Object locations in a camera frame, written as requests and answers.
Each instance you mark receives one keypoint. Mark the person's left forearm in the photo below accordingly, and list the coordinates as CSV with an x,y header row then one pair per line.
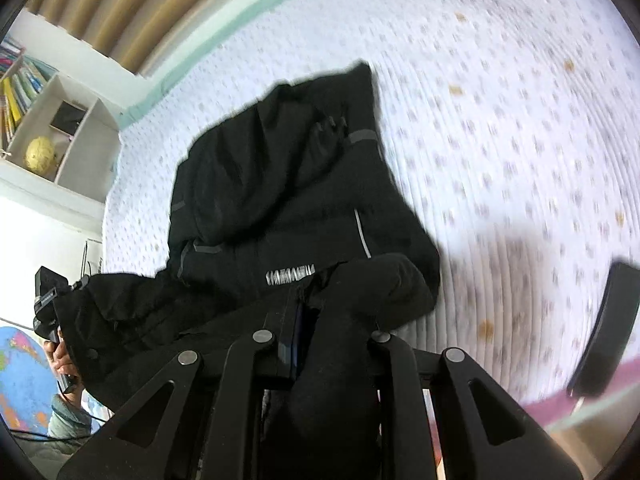
x,y
72,417

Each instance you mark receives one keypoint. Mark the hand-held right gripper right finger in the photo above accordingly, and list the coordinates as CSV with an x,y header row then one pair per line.
x,y
400,385

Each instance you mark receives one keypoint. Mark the blue world globe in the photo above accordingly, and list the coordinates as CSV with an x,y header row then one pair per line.
x,y
22,380

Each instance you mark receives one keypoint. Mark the person's left hand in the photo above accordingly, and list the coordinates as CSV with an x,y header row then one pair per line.
x,y
62,360

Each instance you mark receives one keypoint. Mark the black hooded jacket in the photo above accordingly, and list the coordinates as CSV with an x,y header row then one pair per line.
x,y
280,185

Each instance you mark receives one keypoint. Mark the row of colourful books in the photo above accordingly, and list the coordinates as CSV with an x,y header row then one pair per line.
x,y
20,90

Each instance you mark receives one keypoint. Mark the black box on shelf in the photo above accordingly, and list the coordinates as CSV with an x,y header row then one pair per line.
x,y
67,117

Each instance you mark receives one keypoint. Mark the floral quilted bed blanket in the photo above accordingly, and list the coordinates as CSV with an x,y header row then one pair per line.
x,y
500,135

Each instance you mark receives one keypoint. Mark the white bookshelf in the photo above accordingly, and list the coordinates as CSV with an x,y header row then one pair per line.
x,y
95,150

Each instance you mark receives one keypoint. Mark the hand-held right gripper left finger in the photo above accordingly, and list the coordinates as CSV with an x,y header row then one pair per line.
x,y
296,340

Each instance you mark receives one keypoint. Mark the yellow globe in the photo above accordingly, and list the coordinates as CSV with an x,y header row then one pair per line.
x,y
42,157

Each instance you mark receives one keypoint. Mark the black flat device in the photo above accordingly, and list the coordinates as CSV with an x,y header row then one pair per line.
x,y
607,330

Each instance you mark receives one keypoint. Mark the pink blanket edge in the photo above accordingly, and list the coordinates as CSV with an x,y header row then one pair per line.
x,y
565,395

